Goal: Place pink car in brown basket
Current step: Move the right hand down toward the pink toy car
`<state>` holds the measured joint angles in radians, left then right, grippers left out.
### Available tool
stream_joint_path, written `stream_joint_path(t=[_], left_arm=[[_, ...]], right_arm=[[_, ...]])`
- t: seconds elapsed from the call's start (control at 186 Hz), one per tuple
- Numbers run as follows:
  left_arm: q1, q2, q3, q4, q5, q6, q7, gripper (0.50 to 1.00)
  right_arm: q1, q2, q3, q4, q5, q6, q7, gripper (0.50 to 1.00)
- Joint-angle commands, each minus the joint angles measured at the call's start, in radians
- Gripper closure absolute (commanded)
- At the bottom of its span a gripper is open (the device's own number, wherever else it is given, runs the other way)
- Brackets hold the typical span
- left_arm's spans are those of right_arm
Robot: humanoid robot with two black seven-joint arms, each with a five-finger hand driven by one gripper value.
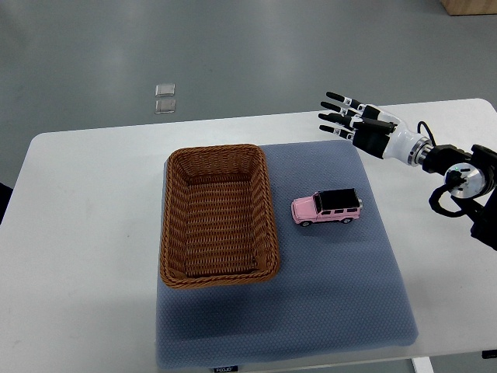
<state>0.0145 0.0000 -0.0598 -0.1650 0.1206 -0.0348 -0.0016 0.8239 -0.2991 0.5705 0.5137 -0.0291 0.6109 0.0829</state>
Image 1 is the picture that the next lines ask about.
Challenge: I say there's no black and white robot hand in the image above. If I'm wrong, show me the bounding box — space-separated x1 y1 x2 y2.
318 92 433 166

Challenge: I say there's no pink toy car black roof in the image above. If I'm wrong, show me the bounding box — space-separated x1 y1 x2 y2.
290 188 363 227

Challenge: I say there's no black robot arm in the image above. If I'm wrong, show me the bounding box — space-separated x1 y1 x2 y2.
421 145 496 249

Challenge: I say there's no brown wicker basket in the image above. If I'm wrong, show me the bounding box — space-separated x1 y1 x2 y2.
159 144 280 289

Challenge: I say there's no wooden box corner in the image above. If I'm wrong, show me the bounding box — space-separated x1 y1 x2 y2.
440 0 497 16

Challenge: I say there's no blue-grey textured mat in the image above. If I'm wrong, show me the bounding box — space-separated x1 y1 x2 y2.
156 140 418 369

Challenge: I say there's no upper metal floor plate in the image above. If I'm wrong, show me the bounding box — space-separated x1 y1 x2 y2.
155 83 176 97

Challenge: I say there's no white table leg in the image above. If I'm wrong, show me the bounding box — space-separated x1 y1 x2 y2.
411 357 434 373

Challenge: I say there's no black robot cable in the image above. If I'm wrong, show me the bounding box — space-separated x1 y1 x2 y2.
417 120 436 147

